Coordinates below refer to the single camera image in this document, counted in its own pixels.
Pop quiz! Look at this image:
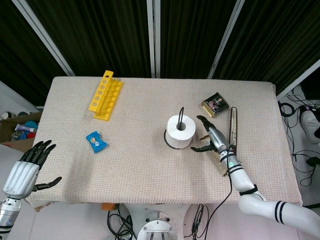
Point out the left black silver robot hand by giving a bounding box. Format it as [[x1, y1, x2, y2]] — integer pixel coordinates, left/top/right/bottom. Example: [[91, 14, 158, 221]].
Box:
[[2, 139, 63, 201]]

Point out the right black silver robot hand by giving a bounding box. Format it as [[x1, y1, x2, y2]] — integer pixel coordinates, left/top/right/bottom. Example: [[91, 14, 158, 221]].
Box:
[[190, 115, 235, 157]]

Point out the white toilet paper roll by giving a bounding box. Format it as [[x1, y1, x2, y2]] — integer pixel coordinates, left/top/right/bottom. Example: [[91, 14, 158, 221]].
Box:
[[166, 114, 197, 149]]

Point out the long brown flat box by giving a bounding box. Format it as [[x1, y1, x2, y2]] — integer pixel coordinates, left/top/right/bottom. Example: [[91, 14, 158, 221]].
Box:
[[227, 106, 238, 153]]

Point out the brown paper packet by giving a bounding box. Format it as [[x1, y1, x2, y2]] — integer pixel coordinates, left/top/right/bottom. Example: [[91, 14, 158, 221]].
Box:
[[199, 134, 230, 177]]

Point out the brown cardboard box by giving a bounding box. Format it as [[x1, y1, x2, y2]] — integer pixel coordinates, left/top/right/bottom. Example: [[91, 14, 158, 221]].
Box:
[[0, 111, 42, 153]]

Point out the dark rectangular tin can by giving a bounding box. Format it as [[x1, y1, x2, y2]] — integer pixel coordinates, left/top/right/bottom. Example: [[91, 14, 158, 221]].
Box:
[[201, 92, 230, 118]]

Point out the white tube purple label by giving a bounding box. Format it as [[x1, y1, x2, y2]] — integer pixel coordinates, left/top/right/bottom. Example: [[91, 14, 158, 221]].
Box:
[[14, 124, 38, 133]]

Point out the blue round lid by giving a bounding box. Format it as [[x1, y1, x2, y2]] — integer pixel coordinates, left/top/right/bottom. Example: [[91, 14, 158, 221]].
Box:
[[25, 119, 39, 130]]

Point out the blue snack packet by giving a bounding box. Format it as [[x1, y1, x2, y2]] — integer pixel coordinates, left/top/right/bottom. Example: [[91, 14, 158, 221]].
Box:
[[85, 130, 108, 154]]

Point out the beige waffle tablecloth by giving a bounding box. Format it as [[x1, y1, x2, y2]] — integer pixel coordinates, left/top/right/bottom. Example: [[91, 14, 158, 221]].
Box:
[[26, 76, 303, 212]]

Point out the orange block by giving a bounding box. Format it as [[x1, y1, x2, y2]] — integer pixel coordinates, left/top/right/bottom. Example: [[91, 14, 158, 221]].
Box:
[[100, 202, 118, 212]]

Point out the white rounded device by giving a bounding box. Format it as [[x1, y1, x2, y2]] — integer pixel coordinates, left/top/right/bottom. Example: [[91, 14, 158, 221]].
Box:
[[299, 107, 320, 144]]

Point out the dark green curtain panel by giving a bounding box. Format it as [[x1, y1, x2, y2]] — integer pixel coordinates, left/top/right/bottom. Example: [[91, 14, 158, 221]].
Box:
[[0, 0, 69, 106], [159, 0, 237, 79], [213, 0, 320, 95], [26, 0, 152, 79]]

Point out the white robot torso base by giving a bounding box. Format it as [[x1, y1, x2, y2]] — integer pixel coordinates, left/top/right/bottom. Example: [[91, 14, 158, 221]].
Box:
[[117, 202, 210, 240]]

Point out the yellow test tube rack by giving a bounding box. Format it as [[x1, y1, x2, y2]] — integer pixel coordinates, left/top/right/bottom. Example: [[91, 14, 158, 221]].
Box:
[[88, 70, 125, 123]]

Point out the black wire roll holder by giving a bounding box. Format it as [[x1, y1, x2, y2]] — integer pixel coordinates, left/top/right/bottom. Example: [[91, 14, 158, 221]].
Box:
[[163, 106, 195, 150]]

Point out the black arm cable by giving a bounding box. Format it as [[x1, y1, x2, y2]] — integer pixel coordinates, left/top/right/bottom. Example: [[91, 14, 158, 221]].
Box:
[[204, 147, 235, 240]]

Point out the black floor cable bundle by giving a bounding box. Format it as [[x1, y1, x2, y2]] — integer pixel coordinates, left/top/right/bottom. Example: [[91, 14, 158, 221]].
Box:
[[278, 86, 320, 188]]

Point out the black cable bundle under table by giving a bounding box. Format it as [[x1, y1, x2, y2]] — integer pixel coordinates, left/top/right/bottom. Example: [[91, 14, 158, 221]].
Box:
[[190, 203, 209, 239], [106, 209, 138, 240]]

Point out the grey partition post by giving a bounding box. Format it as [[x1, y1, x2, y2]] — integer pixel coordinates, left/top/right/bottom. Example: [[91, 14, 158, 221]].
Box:
[[146, 0, 161, 79], [275, 59, 320, 101], [11, 0, 76, 77], [206, 0, 246, 79]]

